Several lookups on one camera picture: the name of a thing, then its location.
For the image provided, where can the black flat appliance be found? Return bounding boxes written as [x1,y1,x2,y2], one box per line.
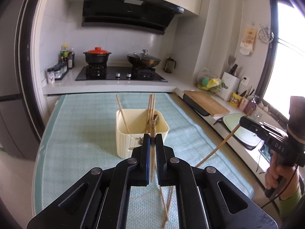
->
[182,94,210,117]

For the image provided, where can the french press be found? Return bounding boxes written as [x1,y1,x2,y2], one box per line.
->
[164,57,177,74]

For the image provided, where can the white label spice jar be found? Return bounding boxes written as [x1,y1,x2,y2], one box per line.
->
[47,67,56,84]

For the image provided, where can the hanging paper bag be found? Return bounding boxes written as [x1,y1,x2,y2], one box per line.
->
[239,26,258,56]

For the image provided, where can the yellow cap sauce bottle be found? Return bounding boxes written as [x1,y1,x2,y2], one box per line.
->
[60,44,69,64]

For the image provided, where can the window frame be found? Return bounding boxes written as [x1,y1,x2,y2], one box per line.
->
[262,0,305,124]

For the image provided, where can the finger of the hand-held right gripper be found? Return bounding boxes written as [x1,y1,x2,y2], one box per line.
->
[239,116,272,139]

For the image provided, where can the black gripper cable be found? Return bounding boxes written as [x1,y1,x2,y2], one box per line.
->
[261,166,299,209]

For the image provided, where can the white knife block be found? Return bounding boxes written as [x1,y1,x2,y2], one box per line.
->
[222,72,241,101]

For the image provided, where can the glass wok lid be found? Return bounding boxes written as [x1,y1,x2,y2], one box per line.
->
[134,50,155,61]

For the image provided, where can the black clay pot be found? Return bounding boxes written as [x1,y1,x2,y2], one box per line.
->
[83,52,112,65]

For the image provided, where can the black range hood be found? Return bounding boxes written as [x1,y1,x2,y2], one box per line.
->
[81,0,185,35]

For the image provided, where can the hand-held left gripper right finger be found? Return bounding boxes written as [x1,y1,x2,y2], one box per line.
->
[155,134,279,229]

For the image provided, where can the dark door frame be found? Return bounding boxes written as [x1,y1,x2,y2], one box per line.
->
[14,0,47,146]

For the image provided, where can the yellow cloth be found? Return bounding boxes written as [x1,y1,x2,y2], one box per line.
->
[207,77,221,89]

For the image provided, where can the grey refrigerator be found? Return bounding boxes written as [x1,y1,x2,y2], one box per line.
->
[0,5,41,160]

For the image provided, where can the wooden chopstick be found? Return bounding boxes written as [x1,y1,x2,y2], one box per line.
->
[116,95,131,135]
[158,184,169,221]
[151,94,156,123]
[161,187,173,229]
[148,94,153,124]
[150,120,156,182]
[195,108,253,168]

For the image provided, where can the person's right hand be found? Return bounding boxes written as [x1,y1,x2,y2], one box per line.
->
[264,156,299,198]

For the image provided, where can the dark wok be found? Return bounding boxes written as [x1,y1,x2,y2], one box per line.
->
[126,52,162,69]

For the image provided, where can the person's right forearm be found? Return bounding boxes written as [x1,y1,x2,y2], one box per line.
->
[278,186,305,225]

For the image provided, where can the cream ribbed utensil holder box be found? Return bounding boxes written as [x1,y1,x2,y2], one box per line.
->
[116,108,170,159]

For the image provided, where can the green cutting board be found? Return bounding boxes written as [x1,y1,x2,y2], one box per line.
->
[223,113,262,146]

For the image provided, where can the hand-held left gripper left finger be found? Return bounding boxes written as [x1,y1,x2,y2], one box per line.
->
[26,134,152,229]

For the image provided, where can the black gas stove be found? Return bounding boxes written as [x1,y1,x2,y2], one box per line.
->
[75,65,168,83]

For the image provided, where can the dark utensils in cup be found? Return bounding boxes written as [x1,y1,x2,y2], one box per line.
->
[239,86,255,98]

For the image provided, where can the pink utensil cup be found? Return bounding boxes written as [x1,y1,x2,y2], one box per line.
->
[239,97,249,111]

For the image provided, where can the wire trivet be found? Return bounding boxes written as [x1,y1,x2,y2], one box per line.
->
[258,24,274,44]

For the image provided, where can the dark sauce bottle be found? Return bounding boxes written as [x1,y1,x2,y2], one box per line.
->
[67,48,75,69]

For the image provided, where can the red pot lid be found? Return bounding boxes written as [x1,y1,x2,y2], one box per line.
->
[86,47,109,54]

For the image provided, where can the light blue table mat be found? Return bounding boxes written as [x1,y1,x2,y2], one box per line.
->
[33,92,254,229]

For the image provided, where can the black phone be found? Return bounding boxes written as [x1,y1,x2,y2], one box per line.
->
[258,143,272,160]

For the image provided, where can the purple bottle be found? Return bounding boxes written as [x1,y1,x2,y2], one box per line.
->
[249,95,260,114]

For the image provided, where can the yellow cup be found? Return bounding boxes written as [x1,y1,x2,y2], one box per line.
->
[230,92,241,107]

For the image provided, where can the clear plastic bag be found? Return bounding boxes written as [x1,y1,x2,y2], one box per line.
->
[197,68,223,92]

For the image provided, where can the wooden cutting board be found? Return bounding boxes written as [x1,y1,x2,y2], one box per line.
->
[183,90,230,117]

